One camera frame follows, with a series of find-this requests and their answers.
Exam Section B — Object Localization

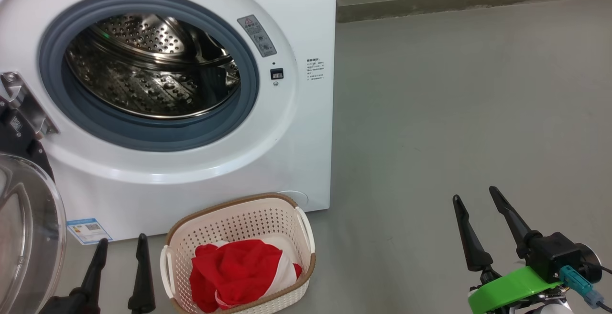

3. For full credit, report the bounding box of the red and white garment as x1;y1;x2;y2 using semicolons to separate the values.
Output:
189;239;303;314

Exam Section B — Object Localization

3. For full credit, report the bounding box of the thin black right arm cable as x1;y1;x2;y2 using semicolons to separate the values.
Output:
593;261;612;314

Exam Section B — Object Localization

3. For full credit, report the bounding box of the cream basket with brown rim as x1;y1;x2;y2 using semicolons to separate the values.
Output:
160;193;317;314

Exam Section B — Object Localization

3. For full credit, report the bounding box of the grey skirting board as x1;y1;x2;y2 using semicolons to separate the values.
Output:
336;0;612;23

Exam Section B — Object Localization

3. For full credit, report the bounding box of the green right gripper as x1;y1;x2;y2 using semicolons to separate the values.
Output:
452;186;565;314

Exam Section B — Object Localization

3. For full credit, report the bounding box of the blue energy label sticker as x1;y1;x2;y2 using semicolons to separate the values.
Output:
66;217;113;245

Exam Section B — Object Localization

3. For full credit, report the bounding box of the black glass washing machine door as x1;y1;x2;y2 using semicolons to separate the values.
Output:
0;72;67;314

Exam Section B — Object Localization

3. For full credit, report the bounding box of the grey warning sticker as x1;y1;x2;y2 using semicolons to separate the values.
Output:
237;14;277;58

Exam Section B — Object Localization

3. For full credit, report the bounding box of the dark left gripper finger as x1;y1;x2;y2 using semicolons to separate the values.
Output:
127;233;156;314
72;238;109;314

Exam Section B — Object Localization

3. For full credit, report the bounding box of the white front-load washing machine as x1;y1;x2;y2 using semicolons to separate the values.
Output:
0;0;338;243

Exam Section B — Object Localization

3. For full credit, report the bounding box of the teal right camera connector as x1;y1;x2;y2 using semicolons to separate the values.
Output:
559;265;605;310

